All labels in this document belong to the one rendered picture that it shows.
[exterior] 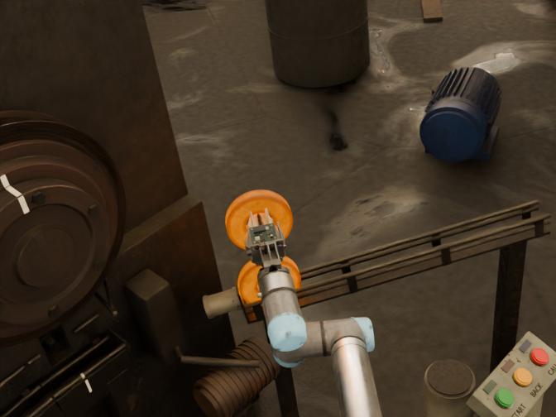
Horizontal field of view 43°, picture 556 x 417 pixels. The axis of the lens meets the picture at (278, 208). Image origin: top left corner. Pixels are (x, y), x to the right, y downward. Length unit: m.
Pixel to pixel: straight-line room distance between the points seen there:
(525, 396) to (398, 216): 1.54
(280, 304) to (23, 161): 0.56
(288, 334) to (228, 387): 0.45
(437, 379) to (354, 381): 0.45
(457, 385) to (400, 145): 1.96
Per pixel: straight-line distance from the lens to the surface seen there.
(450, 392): 1.78
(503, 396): 1.67
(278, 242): 1.53
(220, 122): 3.94
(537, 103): 3.93
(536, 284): 2.82
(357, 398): 1.35
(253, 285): 1.77
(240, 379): 1.84
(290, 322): 1.42
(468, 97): 3.31
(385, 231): 3.02
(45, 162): 1.36
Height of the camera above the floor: 1.91
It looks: 37 degrees down
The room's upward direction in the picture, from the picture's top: 9 degrees counter-clockwise
